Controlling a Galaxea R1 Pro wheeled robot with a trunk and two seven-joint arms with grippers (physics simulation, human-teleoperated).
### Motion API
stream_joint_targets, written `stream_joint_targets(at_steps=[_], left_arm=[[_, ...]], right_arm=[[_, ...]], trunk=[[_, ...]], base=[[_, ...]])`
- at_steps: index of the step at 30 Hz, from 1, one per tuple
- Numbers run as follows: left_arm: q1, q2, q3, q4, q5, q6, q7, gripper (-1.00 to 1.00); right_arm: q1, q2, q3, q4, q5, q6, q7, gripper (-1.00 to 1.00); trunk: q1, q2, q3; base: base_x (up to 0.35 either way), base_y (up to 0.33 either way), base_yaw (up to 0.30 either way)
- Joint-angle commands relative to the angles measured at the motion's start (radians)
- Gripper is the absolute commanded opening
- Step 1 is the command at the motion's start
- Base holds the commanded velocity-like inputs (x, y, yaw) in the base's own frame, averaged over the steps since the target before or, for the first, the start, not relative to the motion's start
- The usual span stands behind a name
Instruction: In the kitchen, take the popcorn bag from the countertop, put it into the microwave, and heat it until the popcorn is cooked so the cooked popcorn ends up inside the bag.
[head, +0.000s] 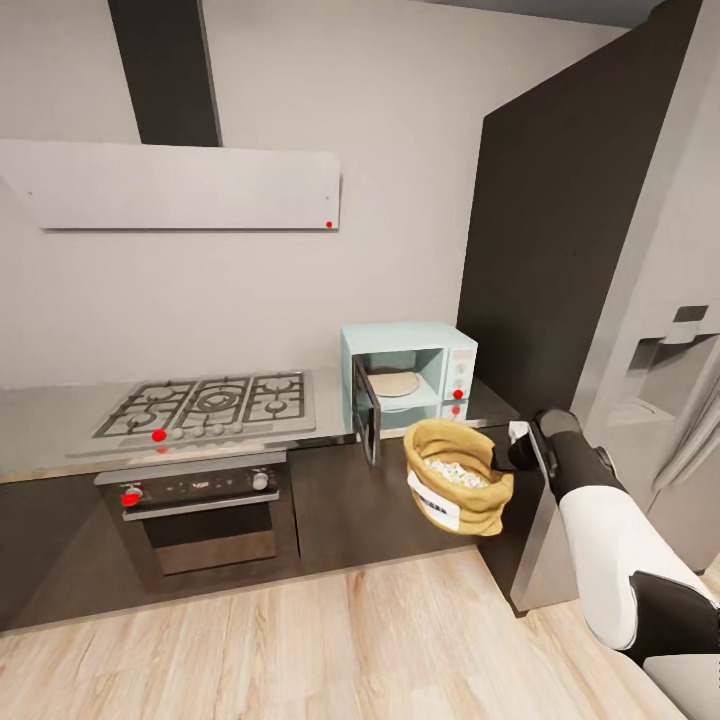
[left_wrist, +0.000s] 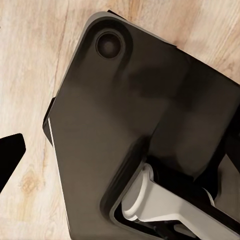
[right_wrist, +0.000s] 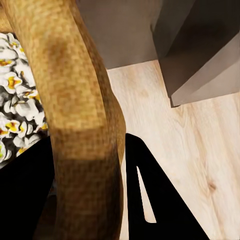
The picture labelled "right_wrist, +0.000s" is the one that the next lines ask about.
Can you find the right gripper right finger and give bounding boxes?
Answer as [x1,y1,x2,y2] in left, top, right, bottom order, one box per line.
[125,133,210,240]

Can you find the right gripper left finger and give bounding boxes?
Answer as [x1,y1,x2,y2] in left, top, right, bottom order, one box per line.
[0,135,55,240]

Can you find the popcorn bag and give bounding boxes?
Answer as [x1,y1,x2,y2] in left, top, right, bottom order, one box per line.
[0,0,128,240]

